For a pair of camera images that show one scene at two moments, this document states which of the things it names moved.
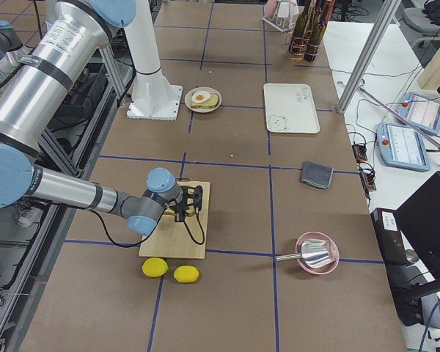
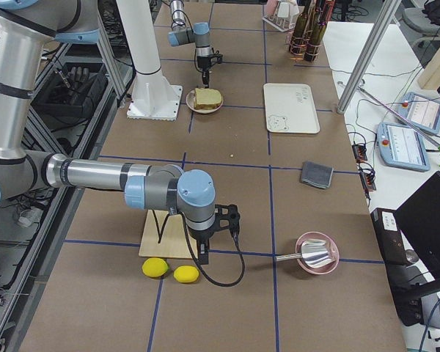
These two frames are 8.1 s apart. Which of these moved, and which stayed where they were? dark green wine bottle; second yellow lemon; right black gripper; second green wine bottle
Moved: right black gripper
Stayed: second green wine bottle; dark green wine bottle; second yellow lemon
